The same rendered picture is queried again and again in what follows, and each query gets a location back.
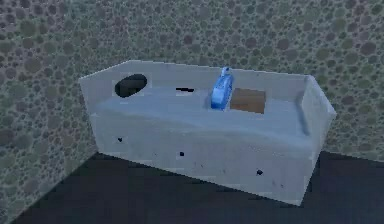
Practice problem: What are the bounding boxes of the brown box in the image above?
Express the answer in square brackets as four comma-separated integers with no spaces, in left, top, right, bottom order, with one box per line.
[229,87,267,115]

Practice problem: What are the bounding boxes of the blue bottle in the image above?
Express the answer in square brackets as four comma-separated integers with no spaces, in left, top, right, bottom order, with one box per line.
[210,66,235,112]

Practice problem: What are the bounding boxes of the white chest of drawers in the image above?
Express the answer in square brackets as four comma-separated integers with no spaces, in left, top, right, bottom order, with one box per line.
[78,59,338,207]

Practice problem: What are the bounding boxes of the black oval object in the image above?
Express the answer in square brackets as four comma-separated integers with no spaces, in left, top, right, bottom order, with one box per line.
[114,73,148,99]

